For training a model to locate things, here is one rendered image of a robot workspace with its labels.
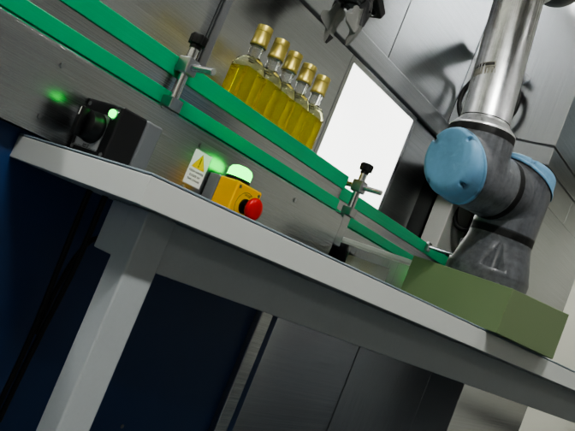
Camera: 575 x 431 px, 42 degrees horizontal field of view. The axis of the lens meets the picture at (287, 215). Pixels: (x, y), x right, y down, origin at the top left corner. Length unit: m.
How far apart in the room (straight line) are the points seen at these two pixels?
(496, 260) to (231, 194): 0.48
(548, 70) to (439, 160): 1.34
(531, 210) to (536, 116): 1.18
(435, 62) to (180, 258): 1.73
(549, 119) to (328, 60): 0.86
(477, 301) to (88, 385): 0.69
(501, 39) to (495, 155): 0.21
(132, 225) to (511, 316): 0.69
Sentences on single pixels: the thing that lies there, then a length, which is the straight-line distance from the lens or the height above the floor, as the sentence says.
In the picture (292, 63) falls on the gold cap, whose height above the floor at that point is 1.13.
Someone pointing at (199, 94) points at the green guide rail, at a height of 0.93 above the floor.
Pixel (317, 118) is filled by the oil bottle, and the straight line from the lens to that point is 1.71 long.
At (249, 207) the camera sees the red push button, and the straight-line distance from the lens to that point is 1.25.
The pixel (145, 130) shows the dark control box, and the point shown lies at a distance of 1.08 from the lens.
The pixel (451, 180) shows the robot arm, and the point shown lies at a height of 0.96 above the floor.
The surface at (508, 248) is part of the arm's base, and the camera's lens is 1.38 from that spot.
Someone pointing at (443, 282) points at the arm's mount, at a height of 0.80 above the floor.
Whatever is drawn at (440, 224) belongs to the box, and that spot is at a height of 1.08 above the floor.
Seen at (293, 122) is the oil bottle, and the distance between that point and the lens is 1.65.
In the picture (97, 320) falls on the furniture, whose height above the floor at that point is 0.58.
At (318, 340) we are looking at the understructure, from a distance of 2.33.
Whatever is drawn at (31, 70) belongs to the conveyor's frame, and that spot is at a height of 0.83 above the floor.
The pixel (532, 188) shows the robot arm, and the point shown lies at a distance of 1.38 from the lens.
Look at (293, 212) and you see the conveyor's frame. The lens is 1.51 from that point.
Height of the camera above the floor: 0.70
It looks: 5 degrees up
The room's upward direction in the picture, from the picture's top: 22 degrees clockwise
